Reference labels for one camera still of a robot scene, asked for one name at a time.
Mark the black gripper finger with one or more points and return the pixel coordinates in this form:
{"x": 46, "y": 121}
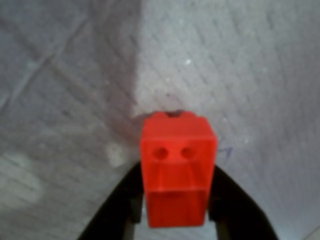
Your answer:
{"x": 237, "y": 212}
{"x": 120, "y": 207}

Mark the red lego block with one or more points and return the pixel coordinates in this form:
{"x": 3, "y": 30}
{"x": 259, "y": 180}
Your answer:
{"x": 177, "y": 180}

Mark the grey cardboard sheet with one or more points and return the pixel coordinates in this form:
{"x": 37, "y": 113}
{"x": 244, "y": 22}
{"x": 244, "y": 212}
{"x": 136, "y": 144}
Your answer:
{"x": 225, "y": 62}

